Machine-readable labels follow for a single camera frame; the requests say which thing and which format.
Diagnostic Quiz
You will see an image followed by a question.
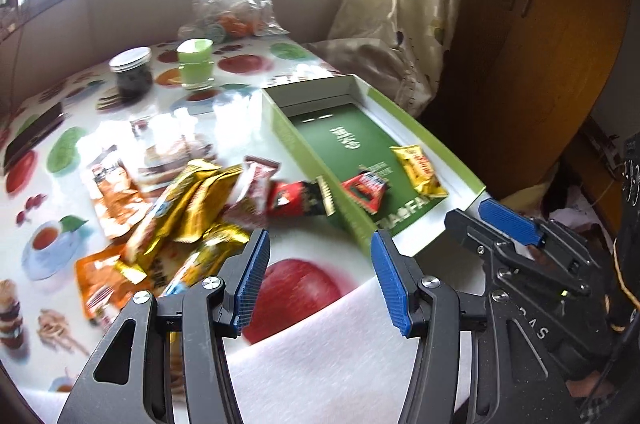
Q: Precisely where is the dark smartphone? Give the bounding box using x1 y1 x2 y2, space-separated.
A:
2 102 66 175

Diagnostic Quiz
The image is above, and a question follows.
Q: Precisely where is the orange snack packet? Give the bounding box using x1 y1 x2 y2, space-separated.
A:
75 248 147 326
89 153 147 241

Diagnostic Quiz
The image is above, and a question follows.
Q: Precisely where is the red white snack packet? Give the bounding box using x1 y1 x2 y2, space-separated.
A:
240 155 282 217

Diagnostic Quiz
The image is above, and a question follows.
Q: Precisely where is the yellow snack packet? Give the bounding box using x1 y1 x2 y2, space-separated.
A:
390 145 448 199

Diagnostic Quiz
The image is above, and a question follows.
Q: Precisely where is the red black snack packet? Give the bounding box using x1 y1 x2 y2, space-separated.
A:
265 176 337 219

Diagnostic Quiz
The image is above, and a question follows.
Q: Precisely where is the printed food tablecloth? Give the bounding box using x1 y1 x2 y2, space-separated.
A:
0 36 491 424

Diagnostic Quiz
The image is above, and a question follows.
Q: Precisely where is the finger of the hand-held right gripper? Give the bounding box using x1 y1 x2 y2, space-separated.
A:
444 209 591 297
478 198 603 275

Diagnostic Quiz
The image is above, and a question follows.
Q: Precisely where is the clear jar with white lid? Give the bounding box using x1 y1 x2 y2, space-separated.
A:
109 47 154 100

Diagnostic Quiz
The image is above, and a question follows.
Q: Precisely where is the white sheet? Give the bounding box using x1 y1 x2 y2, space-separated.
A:
220 274 481 424

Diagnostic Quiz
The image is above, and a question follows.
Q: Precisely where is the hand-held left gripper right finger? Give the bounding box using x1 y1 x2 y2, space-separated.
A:
370 230 583 424

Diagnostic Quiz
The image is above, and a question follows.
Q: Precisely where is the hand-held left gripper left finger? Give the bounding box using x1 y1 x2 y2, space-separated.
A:
56 228 272 424

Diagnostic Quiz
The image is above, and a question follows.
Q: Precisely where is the yellow cord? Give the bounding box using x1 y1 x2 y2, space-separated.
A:
611 234 640 309

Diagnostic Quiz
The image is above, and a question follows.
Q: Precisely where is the small red snack packet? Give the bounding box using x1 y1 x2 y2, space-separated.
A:
341 171 390 215

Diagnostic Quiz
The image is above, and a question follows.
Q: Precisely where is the green plastic jar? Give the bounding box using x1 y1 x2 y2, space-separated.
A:
176 38 216 90

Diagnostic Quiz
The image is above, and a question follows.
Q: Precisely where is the green cardboard box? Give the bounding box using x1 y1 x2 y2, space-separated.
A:
261 74 487 257

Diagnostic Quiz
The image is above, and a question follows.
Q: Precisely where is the beige cloth bundle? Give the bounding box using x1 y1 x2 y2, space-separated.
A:
307 38 441 117

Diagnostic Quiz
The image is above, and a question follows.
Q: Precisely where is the small orange fruit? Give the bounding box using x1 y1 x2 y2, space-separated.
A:
221 14 249 36

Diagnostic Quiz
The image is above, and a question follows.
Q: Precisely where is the pile of mixed snack packets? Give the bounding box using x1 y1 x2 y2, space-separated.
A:
125 158 251 301

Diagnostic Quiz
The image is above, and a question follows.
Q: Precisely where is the brown wooden cabinet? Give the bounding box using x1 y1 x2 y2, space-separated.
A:
440 0 631 205

